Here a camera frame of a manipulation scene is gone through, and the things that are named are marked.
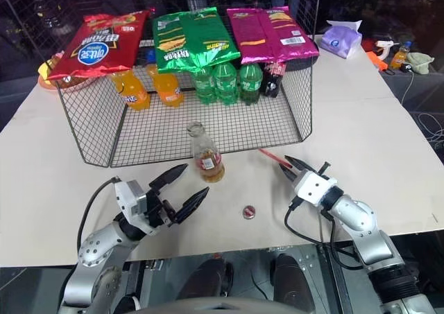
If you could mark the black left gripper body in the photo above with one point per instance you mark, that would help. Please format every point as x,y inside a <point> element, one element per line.
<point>157,208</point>

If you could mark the orange plastic object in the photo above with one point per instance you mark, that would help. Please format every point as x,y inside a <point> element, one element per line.
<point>376,61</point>

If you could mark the pink plate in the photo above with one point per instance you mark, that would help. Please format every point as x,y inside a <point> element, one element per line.
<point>45,82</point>

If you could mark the green chip bag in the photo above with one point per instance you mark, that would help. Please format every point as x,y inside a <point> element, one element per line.
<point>190,40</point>

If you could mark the yellow object on plate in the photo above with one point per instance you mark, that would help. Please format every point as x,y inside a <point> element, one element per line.
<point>44,68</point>

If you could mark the red chip bag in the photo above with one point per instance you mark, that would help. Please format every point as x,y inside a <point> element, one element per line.
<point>98,47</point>

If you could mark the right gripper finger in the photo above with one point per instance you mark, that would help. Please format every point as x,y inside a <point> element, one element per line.
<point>288,174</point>
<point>296,163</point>

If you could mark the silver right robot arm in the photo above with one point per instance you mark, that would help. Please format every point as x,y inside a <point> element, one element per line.
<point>357,213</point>

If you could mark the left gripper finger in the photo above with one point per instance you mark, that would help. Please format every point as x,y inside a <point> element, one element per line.
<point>194,203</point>
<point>171,174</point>

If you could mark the small orange drink bottle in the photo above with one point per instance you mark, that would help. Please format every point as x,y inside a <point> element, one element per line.
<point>399,58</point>

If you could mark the dark rounded shape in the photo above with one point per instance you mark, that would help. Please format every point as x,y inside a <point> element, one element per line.
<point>208,277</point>
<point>291,281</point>

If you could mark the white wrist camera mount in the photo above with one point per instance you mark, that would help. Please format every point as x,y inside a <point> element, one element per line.
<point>125,196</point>
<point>312,189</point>

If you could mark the green crumpled cloth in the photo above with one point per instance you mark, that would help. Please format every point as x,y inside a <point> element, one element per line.
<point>419,62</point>

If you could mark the orange soda plastic bottle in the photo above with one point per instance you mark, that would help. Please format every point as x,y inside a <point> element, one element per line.
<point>168,88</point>
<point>133,92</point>

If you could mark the purple tissue pack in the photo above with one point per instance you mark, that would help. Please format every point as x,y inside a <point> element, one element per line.
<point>336,40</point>

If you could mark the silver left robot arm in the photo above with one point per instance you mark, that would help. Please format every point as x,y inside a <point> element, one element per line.
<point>97,248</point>

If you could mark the thin red stick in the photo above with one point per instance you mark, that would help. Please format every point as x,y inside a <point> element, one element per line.
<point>272,156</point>

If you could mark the small black device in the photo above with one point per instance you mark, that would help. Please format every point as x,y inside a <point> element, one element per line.
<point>405,68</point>

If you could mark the magenta chip bag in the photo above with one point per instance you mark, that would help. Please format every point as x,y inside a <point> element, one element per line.
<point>270,33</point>

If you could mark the beige paper table cover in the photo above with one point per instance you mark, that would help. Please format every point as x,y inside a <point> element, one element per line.
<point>347,137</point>

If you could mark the white glue gun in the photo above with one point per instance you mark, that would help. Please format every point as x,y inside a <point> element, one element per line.
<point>383,44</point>

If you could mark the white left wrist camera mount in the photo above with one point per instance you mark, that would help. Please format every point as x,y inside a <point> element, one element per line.
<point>125,196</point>

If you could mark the red metal bottle cap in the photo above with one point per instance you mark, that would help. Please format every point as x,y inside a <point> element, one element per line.
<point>249,212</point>

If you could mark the dark cola plastic bottle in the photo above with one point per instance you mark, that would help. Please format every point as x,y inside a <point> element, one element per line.
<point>272,82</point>

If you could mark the small blue object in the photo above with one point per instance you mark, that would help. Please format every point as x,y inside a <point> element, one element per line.
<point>151,54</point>

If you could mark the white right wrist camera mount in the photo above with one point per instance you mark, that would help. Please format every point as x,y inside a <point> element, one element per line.
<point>312,189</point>

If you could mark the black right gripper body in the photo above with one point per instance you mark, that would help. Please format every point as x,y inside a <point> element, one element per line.
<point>324,171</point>

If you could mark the glass bottle with yellow drink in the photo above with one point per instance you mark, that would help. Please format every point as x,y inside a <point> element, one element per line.
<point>209,168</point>

